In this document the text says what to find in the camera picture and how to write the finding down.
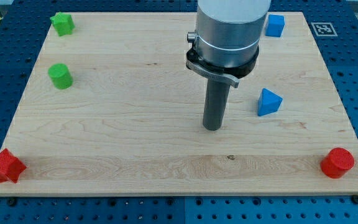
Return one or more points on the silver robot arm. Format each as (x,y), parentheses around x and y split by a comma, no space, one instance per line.
(227,32)

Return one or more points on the green star block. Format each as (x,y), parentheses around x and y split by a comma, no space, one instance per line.
(62,23)

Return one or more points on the red star block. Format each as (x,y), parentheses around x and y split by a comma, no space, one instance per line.
(11,167)

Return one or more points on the grey cylindrical pointer tool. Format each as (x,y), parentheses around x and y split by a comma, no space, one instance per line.
(215,104)

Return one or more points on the black mounting clamp with lever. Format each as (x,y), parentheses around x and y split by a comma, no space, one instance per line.
(229,76)

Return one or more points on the wooden board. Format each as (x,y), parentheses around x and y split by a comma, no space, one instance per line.
(131,123)

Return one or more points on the blue triangle block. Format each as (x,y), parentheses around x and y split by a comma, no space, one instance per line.
(268,102)

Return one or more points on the green cylinder block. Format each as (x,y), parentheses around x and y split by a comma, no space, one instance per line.
(60,76)

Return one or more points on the blue cube block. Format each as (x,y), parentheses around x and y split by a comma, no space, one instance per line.
(275,25)

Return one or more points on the fiducial marker tag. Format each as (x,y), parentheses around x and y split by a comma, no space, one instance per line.
(324,29)

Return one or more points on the red cylinder block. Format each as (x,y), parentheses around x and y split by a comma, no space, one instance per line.
(337,163)

